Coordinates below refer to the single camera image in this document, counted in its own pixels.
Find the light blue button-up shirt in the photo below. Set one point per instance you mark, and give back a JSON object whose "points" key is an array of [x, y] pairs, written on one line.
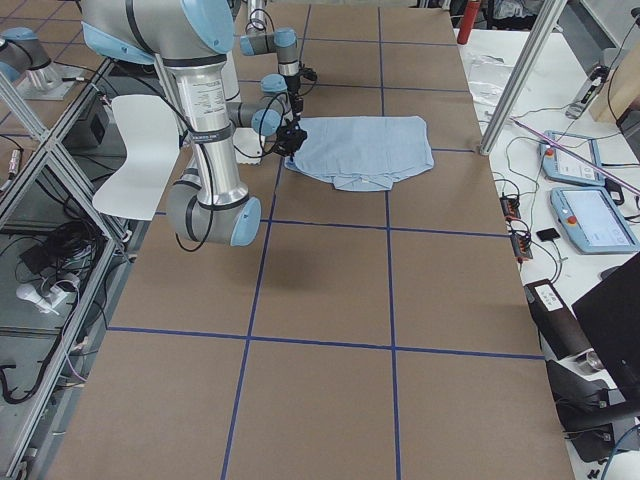
{"points": [[363, 153]]}

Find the teach pendant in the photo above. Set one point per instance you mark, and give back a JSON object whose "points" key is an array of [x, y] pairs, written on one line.
{"points": [[559, 166], [592, 221]]}

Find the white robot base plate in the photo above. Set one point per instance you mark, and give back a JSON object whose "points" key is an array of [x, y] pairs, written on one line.
{"points": [[240, 130]]}

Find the black monitor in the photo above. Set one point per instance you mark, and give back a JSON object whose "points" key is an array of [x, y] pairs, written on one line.
{"points": [[608, 315]]}

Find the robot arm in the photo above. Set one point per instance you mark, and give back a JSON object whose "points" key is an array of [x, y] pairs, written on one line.
{"points": [[261, 37], [209, 203]]}

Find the red bottle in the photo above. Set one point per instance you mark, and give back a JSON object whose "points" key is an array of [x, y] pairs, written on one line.
{"points": [[467, 22]]}

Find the aluminium frame post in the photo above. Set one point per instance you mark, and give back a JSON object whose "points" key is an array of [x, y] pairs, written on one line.
{"points": [[535, 43]]}

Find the teach pendant far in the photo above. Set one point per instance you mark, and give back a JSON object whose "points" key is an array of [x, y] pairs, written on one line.
{"points": [[559, 166]]}

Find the teach pendant near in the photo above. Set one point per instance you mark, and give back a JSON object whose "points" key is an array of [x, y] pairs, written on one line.
{"points": [[592, 221]]}

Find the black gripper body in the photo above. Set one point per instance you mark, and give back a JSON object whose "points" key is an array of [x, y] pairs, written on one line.
{"points": [[292, 83], [291, 138]]}

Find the white chair seat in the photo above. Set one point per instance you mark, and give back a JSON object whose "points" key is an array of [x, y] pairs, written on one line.
{"points": [[149, 131]]}

